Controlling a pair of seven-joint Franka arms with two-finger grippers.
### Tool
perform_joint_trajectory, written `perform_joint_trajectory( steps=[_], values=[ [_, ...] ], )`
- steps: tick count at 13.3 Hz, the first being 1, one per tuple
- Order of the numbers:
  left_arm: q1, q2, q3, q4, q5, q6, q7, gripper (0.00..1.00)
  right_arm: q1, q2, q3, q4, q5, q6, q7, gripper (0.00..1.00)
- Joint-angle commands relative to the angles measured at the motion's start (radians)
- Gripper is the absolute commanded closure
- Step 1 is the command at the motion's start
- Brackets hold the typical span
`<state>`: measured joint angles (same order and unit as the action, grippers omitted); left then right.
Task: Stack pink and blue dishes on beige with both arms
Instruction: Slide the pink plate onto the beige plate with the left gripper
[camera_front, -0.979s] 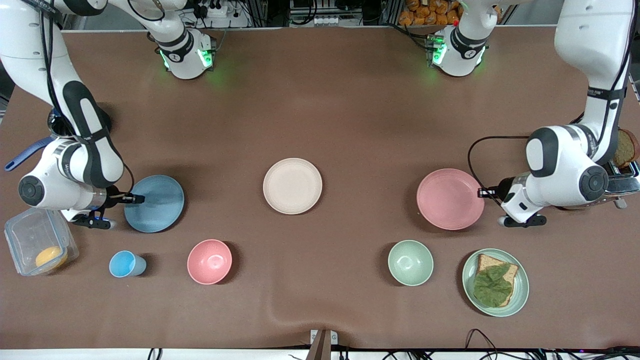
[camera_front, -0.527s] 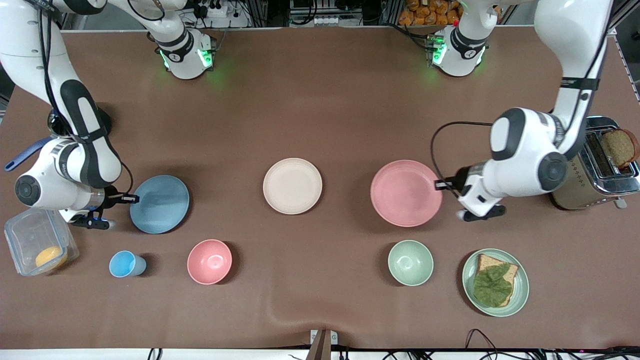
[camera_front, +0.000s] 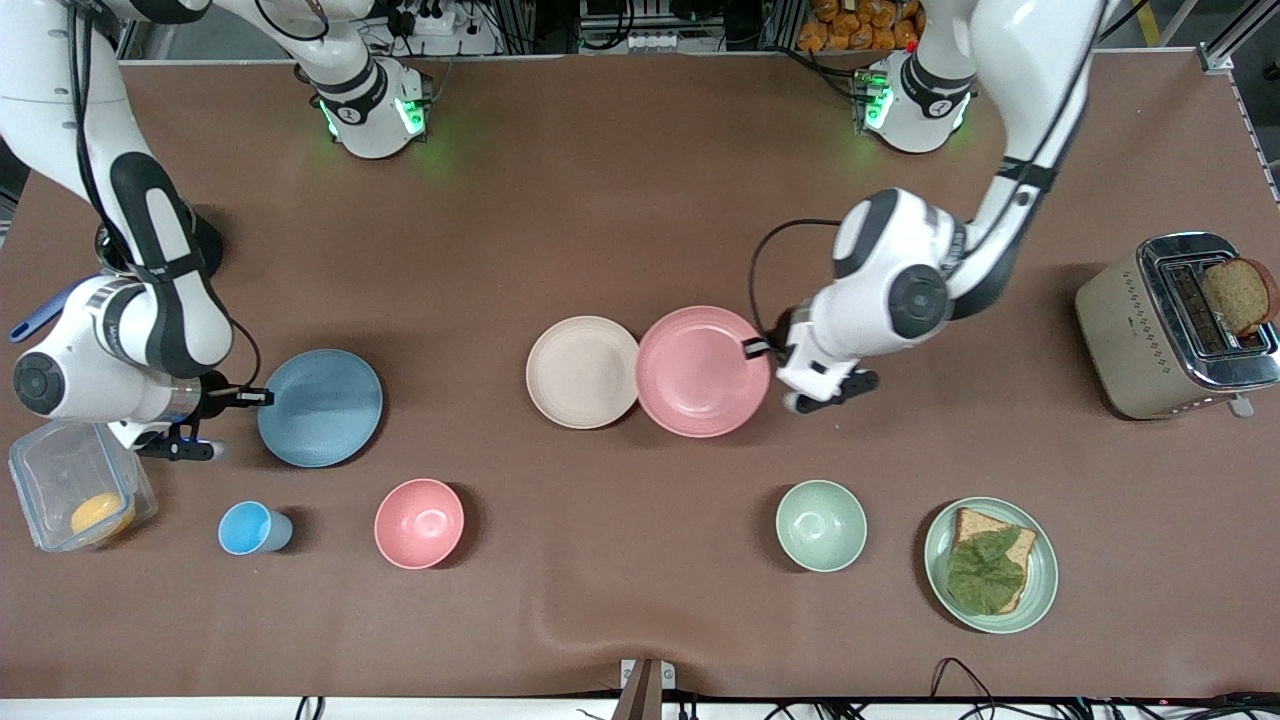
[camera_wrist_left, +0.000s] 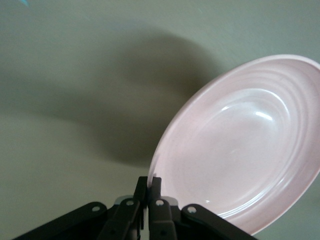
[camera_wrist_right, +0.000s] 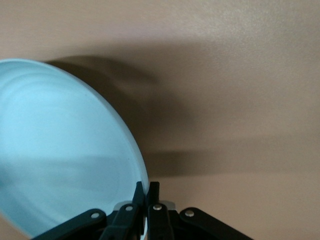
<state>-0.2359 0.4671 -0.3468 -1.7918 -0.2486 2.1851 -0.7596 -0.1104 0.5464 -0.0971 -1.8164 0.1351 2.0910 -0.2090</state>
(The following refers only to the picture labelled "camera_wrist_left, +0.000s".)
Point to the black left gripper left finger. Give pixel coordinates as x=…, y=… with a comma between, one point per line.
x=125, y=215

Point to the pink shallow bowl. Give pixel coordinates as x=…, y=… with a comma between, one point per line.
x=237, y=145

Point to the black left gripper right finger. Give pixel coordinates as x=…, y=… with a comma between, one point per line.
x=160, y=215

